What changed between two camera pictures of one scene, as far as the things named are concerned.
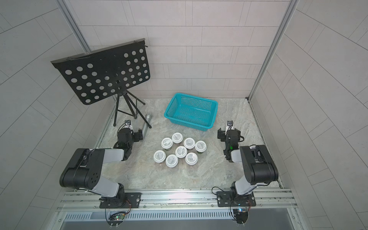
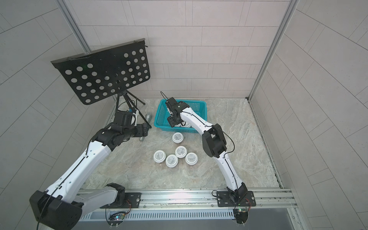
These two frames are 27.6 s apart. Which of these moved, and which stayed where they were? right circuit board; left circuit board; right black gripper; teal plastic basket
Moved: teal plastic basket; right black gripper
Stayed: right circuit board; left circuit board
